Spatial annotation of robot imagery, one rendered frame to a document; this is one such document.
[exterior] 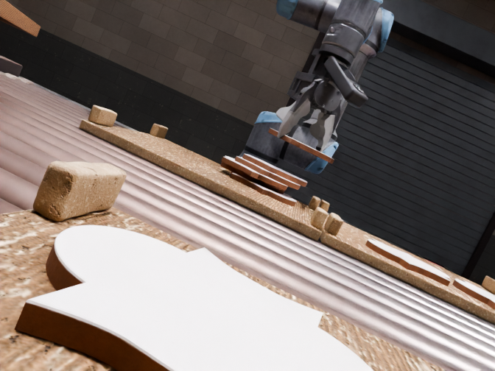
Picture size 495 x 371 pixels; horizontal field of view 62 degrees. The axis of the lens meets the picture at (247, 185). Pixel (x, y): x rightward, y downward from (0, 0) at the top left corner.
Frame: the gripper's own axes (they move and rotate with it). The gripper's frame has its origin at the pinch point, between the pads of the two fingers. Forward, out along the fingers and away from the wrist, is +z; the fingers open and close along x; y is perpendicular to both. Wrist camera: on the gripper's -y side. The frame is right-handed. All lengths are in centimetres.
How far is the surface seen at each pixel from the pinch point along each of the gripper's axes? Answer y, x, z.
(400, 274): -31.7, 1.4, 11.9
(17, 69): 61, 44, 11
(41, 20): 584, -21, -27
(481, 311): -40.1, -7.4, 11.8
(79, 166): -41, 51, 8
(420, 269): -31.2, -4.1, 10.4
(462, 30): 246, -390, -223
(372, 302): -40.9, 21.1, 12.8
